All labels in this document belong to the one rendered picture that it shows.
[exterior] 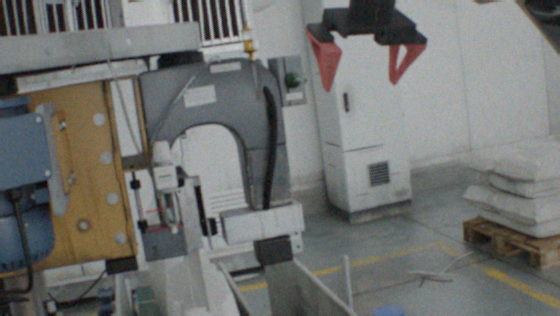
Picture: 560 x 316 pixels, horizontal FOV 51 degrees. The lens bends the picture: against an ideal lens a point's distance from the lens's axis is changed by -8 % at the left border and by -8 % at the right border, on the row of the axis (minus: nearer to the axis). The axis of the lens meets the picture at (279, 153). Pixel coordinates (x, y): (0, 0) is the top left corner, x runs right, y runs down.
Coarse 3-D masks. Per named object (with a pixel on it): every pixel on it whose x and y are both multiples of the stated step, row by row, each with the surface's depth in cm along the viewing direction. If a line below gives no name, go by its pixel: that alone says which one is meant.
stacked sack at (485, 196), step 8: (480, 184) 394; (488, 184) 391; (472, 192) 390; (480, 192) 382; (488, 192) 375; (496, 192) 371; (504, 192) 369; (472, 200) 386; (480, 200) 379; (488, 200) 372; (496, 200) 365; (480, 208) 382; (488, 208) 372
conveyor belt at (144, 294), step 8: (136, 288) 286; (144, 288) 285; (152, 288) 283; (144, 296) 274; (152, 296) 272; (144, 304) 263; (152, 304) 262; (144, 312) 254; (152, 312) 253; (160, 312) 252
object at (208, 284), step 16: (192, 256) 146; (176, 272) 164; (192, 272) 156; (208, 272) 161; (176, 288) 151; (192, 288) 149; (208, 288) 148; (224, 288) 147; (176, 304) 142; (192, 304) 139; (208, 304) 131; (224, 304) 139
